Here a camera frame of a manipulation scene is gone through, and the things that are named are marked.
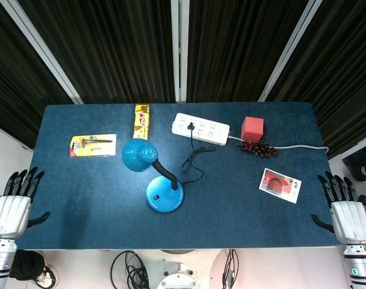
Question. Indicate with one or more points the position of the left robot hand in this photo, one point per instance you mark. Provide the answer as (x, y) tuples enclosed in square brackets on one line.
[(10, 213)]

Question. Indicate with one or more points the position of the dark grape bunch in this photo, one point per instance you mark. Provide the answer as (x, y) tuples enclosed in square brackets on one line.
[(259, 149)]

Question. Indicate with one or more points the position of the blue desk lamp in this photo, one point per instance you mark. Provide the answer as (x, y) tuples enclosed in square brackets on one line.
[(159, 177)]

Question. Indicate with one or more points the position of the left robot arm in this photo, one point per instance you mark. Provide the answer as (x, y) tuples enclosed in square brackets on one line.
[(1, 260)]

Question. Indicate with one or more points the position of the red gate picture card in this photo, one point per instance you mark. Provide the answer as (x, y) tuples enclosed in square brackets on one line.
[(280, 185)]

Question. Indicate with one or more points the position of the blue table mat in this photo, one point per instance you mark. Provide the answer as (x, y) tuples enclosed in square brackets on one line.
[(110, 186)]

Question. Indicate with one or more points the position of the razor in yellow blister pack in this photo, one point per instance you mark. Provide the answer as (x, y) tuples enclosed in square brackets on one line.
[(93, 145)]

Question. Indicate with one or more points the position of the white power strip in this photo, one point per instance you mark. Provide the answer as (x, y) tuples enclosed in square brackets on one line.
[(200, 129)]

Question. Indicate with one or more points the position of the black device on floor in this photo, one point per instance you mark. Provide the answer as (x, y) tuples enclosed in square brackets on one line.
[(361, 164)]

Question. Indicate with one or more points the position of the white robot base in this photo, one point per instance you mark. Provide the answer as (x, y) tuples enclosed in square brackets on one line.
[(177, 271)]

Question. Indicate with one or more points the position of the red cube box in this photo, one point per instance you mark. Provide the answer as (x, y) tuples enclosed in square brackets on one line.
[(253, 129)]

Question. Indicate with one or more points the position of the yellow snack packet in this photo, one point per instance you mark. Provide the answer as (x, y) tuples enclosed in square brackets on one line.
[(141, 121)]

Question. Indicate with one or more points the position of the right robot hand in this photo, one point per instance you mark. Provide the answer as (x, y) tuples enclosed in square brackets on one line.
[(350, 218)]

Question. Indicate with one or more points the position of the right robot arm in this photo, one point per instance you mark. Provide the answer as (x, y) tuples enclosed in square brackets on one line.
[(360, 265)]

